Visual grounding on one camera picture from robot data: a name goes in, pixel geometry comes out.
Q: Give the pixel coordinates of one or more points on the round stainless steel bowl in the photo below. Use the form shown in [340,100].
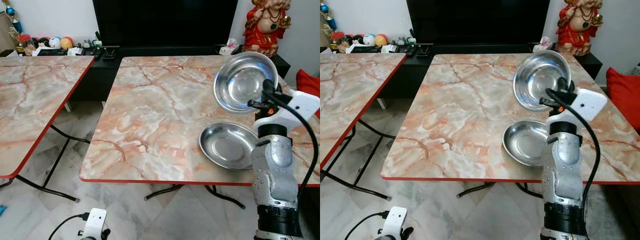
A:
[537,77]
[240,80]

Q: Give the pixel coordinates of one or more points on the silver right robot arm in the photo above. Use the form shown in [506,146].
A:
[564,172]
[275,175]

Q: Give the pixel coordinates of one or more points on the red cushion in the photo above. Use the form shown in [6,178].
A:
[309,85]
[625,97]

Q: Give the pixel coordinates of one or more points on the white tissue packet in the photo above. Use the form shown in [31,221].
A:
[542,45]
[230,47]

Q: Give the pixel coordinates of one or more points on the shallow stainless steel plate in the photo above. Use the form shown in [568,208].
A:
[525,144]
[227,146]

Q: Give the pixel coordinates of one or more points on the red laughing buddha statue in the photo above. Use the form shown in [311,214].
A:
[577,30]
[265,32]

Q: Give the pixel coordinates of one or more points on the large marble red-edged folding table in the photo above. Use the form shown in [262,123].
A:
[160,120]
[465,115]

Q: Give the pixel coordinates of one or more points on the red-lidded jar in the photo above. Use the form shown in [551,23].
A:
[24,42]
[339,41]

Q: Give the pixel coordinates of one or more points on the blue hanging ornament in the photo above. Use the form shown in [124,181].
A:
[327,19]
[15,22]

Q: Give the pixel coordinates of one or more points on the black flat television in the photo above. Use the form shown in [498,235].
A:
[477,21]
[165,22]

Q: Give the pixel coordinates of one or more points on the small blue floor item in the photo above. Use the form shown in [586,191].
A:
[2,210]

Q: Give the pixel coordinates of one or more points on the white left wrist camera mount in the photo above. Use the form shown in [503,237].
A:
[395,220]
[95,222]

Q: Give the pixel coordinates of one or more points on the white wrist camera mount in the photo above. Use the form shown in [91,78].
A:
[300,107]
[95,222]
[395,220]
[585,105]

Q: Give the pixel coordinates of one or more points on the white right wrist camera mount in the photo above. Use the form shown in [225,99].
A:
[585,105]
[300,107]

